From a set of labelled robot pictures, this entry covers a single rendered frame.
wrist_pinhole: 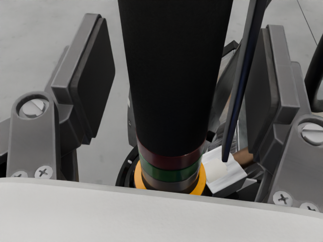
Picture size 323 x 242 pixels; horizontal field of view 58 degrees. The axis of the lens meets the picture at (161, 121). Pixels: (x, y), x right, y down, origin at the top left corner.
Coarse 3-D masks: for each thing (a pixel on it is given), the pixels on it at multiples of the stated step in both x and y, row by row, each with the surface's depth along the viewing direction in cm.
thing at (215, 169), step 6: (210, 162) 21; (216, 162) 21; (222, 162) 21; (210, 168) 20; (216, 168) 20; (222, 168) 20; (210, 174) 20; (216, 174) 20; (222, 174) 20; (210, 180) 20
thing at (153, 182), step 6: (144, 174) 16; (198, 174) 16; (150, 180) 15; (156, 180) 15; (186, 180) 15; (192, 180) 15; (156, 186) 15; (162, 186) 15; (168, 186) 15; (174, 186) 15; (180, 186) 15; (186, 186) 15
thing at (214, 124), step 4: (212, 108) 40; (212, 112) 41; (212, 116) 42; (216, 116) 44; (212, 120) 43; (216, 120) 45; (212, 124) 44; (216, 124) 46; (208, 128) 42; (212, 128) 45; (216, 128) 47; (208, 132) 43; (212, 132) 43; (208, 136) 42; (212, 136) 42; (208, 140) 43; (212, 140) 43; (208, 144) 47; (204, 148) 46; (204, 152) 47
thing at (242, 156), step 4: (244, 148) 22; (236, 152) 22; (240, 152) 22; (244, 152) 22; (236, 156) 21; (240, 156) 21; (244, 156) 21; (248, 156) 21; (252, 156) 21; (236, 160) 21; (240, 160) 21; (244, 160) 21; (248, 160) 21; (252, 160) 21; (240, 164) 21; (244, 164) 21; (248, 164) 21; (252, 164) 22; (244, 168) 21
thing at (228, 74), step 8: (232, 56) 37; (232, 64) 39; (224, 72) 38; (232, 72) 43; (224, 80) 40; (232, 80) 47; (216, 88) 39; (224, 88) 44; (216, 96) 41; (224, 96) 46; (216, 104) 44; (224, 104) 48; (216, 112) 46
